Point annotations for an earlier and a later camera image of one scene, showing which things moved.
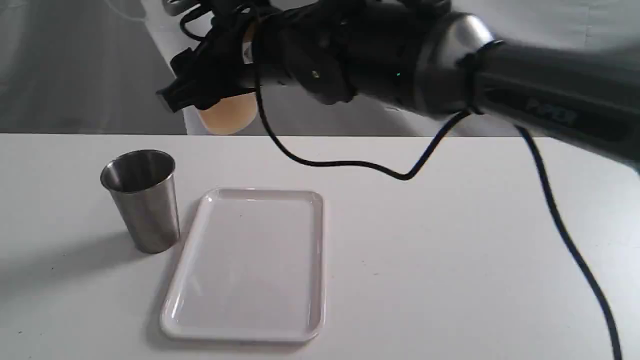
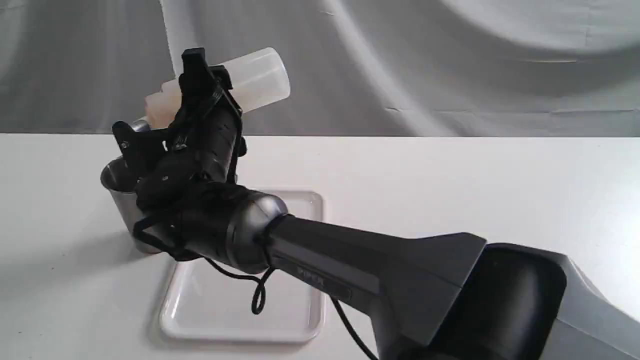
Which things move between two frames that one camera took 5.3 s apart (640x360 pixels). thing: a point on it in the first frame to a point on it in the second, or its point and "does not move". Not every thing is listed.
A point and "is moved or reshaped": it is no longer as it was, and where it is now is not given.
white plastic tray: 252,268 does not move
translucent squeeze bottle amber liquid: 228,115 is moved or reshaped
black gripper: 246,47 to 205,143
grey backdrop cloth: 95,67 does not move
